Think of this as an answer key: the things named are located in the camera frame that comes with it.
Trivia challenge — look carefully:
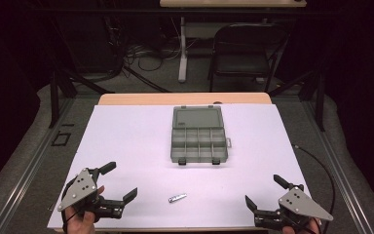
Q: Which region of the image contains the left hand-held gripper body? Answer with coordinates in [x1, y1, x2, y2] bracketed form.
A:
[57, 167, 125, 219]

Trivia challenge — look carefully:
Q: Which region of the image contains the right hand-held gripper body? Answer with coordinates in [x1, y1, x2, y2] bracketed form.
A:
[253, 183, 334, 233]

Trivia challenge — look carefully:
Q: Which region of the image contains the small silver metal cylinder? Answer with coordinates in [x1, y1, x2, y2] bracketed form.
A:
[168, 192, 188, 204]

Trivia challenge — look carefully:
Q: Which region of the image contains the grey plastic compartment box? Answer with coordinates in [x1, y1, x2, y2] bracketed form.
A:
[169, 104, 233, 166]

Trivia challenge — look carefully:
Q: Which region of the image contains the person's right hand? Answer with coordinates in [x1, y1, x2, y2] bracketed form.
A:
[281, 218, 323, 234]

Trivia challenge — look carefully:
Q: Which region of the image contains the person's left hand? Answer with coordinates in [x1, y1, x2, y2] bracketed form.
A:
[63, 184, 106, 234]

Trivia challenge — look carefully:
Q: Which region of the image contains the white table mat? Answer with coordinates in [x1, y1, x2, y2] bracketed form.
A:
[46, 103, 313, 230]

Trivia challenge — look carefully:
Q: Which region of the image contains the black metal stand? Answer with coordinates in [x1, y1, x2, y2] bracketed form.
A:
[48, 19, 171, 129]
[268, 66, 327, 133]

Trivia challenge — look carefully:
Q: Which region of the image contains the wooden table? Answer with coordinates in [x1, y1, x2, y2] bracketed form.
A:
[54, 92, 273, 234]

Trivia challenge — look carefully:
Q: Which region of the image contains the black folding chair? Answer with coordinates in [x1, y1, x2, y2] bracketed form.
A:
[206, 21, 290, 95]

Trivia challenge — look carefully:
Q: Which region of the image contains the white desk leg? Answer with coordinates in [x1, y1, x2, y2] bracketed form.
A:
[177, 15, 190, 84]

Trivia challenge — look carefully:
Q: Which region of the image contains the long black cable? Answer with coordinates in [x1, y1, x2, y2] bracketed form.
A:
[292, 143, 337, 234]

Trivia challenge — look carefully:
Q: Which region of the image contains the short black cable loop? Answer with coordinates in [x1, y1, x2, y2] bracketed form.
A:
[60, 180, 81, 234]

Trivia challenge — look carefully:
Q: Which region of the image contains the metal floor rail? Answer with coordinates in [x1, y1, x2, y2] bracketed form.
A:
[0, 97, 76, 234]
[300, 97, 374, 234]

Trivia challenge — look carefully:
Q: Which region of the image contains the bundle of floor cables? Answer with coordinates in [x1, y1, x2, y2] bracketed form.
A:
[122, 19, 200, 73]

